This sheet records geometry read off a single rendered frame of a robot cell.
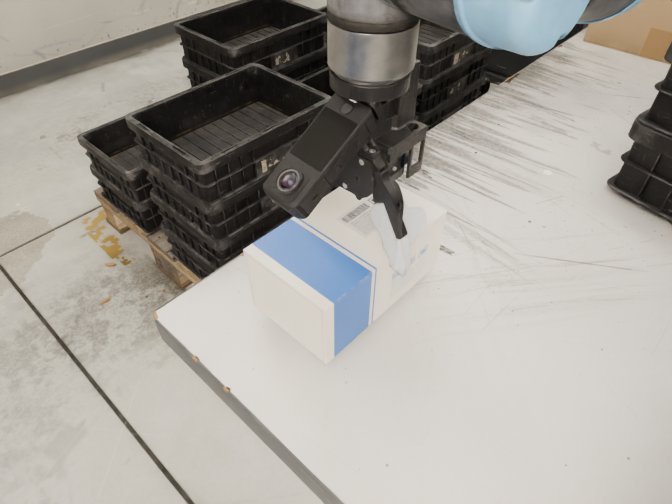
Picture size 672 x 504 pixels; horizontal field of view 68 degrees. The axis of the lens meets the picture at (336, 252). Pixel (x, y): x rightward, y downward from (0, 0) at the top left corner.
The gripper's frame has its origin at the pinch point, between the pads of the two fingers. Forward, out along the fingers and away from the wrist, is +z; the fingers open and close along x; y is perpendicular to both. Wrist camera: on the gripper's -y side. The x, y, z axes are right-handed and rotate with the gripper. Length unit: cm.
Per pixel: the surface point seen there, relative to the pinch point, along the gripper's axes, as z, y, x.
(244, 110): 29, 43, 77
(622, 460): 8.1, 2.7, -32.9
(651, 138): -3.1, 41.6, -17.5
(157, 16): 63, 116, 251
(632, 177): 4.0, 42.8, -17.5
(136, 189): 47, 13, 91
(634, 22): 1, 97, 3
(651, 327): 8.0, 20.7, -29.4
